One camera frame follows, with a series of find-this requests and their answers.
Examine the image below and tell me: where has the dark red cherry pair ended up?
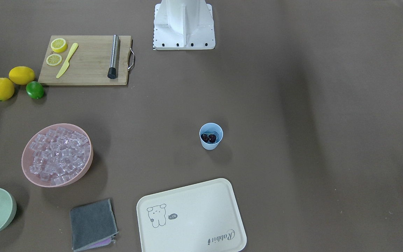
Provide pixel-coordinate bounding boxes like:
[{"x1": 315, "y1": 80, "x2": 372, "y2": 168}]
[{"x1": 200, "y1": 133, "x2": 217, "y2": 144}]

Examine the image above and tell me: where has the light blue plastic cup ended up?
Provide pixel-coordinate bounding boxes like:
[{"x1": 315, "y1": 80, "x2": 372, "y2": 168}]
[{"x1": 199, "y1": 122, "x2": 224, "y2": 150}]

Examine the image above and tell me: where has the pink bowl of ice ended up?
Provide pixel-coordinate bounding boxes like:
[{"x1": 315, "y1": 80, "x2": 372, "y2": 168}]
[{"x1": 21, "y1": 123, "x2": 94, "y2": 188}]

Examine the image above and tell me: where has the cream rabbit tray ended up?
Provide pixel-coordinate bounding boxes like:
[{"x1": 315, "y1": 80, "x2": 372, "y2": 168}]
[{"x1": 136, "y1": 178, "x2": 247, "y2": 252}]

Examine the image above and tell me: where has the steel muddler black tip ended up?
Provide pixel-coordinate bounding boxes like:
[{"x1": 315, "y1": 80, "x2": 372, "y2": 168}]
[{"x1": 107, "y1": 34, "x2": 120, "y2": 79}]

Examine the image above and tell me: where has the wooden cutting board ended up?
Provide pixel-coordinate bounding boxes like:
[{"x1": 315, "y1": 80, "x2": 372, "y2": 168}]
[{"x1": 38, "y1": 35, "x2": 134, "y2": 86}]

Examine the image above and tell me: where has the grey folded cloth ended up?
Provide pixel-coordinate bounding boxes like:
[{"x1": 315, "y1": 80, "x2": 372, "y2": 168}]
[{"x1": 69, "y1": 199, "x2": 118, "y2": 252}]

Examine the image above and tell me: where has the yellow plastic knife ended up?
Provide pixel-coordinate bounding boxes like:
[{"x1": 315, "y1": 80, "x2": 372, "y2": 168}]
[{"x1": 56, "y1": 43, "x2": 79, "y2": 78}]

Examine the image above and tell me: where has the lemon slice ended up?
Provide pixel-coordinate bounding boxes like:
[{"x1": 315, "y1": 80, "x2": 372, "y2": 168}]
[
  {"x1": 45, "y1": 53, "x2": 63, "y2": 67},
  {"x1": 50, "y1": 38, "x2": 68, "y2": 53}
]

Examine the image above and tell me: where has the green lime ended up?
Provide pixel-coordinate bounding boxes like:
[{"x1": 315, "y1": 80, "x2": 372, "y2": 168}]
[{"x1": 26, "y1": 81, "x2": 44, "y2": 99}]

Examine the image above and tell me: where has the yellow lemon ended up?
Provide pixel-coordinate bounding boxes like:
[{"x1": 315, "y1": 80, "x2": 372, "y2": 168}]
[
  {"x1": 0, "y1": 78, "x2": 15, "y2": 102},
  {"x1": 9, "y1": 66, "x2": 35, "y2": 85}
]

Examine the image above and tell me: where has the white camera pillar base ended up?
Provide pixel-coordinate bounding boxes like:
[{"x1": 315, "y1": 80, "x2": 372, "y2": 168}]
[{"x1": 153, "y1": 0, "x2": 216, "y2": 50}]

